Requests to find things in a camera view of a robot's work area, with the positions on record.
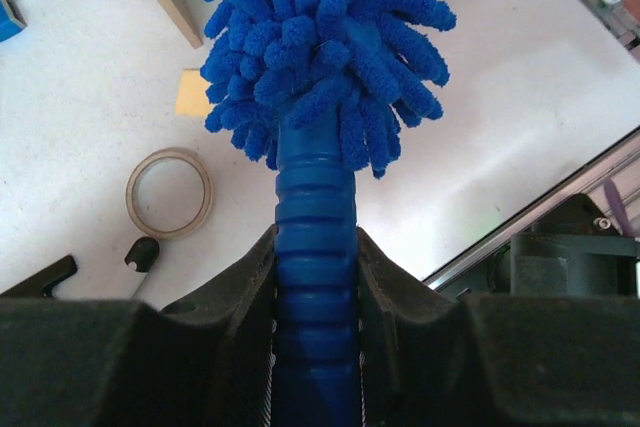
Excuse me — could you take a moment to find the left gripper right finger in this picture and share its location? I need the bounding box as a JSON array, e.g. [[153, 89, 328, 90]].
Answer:
[[357, 231, 639, 426]]

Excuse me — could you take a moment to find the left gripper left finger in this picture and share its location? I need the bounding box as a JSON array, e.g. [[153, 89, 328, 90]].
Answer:
[[1, 228, 276, 426]]

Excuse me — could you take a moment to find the black T-shaped plastic part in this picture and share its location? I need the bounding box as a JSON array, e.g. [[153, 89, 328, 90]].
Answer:
[[1, 255, 78, 299]]

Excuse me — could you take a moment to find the masking tape roll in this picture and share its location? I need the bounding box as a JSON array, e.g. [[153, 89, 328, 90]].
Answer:
[[125, 147, 215, 240]]

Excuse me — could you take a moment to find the blue microfiber duster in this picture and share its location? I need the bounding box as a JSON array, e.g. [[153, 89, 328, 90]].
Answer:
[[201, 0, 457, 426]]

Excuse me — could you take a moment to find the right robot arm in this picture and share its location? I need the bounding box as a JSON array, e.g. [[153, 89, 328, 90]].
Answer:
[[424, 194, 639, 300]]

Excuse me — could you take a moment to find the white black marker pen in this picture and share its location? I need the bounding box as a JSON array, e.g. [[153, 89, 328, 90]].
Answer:
[[124, 237, 160, 298]]

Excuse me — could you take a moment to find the yellow sticky note pad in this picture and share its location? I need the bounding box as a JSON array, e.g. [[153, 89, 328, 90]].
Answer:
[[175, 69, 213, 118]]

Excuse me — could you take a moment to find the blue pencil sharpener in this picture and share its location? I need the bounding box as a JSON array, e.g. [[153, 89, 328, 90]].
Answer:
[[0, 0, 26, 42]]

